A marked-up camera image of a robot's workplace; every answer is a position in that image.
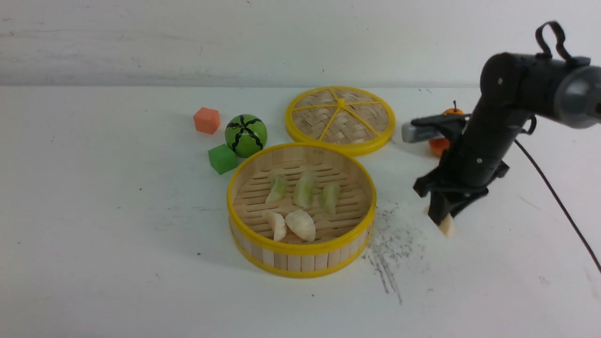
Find pale green dumpling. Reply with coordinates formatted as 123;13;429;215
321;182;341;215
293;171;315;208
265;173;287;204

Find green toy watermelon ball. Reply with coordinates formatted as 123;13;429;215
224;114;268;158

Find pale green dumpling front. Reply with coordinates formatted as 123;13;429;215
321;182;341;215

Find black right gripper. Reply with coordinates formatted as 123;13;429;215
413;53;535;225

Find orange toy pear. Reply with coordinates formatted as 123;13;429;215
428;100;465;157

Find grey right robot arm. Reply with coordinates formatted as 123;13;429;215
403;21;600;225

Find woven bamboo steamer lid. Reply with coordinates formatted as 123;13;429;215
284;86;396;157

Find bamboo steamer tray yellow rims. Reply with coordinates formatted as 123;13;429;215
227;143;377;278

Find orange foam cube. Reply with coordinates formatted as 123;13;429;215
193;107;221;135

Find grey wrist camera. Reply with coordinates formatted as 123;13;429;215
401;114;470;143

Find pale green dumpling middle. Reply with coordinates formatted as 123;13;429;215
293;171;315;208

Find pale green dumpling left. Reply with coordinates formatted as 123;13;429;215
265;173;287;204

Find green foam cube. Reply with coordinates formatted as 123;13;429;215
208;144;238;175

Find white pleated dumpling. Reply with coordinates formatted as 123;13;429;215
284;209;316;242

